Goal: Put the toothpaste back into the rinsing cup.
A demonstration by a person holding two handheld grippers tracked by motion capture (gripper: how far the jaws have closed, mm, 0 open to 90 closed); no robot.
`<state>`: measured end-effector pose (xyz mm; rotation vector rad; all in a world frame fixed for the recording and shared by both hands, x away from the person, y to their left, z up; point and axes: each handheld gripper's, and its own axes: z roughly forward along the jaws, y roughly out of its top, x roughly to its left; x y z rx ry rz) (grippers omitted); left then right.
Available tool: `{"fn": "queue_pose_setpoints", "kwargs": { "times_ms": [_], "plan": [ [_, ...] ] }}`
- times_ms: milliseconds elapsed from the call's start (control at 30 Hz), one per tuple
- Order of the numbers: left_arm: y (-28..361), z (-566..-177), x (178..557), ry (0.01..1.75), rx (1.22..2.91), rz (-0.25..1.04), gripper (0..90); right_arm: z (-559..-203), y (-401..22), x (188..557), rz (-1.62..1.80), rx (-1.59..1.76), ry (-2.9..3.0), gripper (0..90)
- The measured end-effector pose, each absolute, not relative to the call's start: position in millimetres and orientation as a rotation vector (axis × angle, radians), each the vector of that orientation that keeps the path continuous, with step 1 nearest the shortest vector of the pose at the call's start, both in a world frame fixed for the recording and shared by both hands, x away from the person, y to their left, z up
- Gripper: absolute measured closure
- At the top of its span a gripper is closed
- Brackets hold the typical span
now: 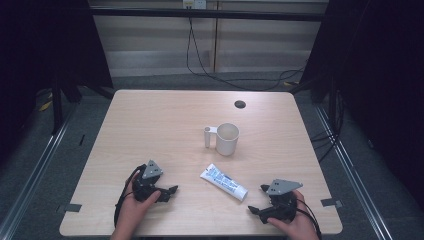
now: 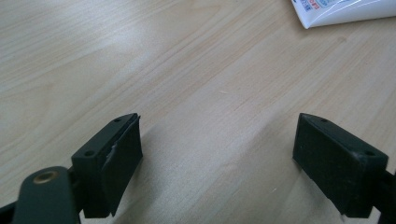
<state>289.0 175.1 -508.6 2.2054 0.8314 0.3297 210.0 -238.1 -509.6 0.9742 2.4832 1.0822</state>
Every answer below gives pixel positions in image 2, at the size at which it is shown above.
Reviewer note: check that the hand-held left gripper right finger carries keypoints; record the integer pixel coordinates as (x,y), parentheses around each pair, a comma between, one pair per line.
(336,168)

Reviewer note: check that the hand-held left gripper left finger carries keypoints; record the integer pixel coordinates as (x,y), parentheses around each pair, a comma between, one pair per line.
(106,168)

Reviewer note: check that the white packet with red print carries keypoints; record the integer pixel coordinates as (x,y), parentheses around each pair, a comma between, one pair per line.
(339,11)

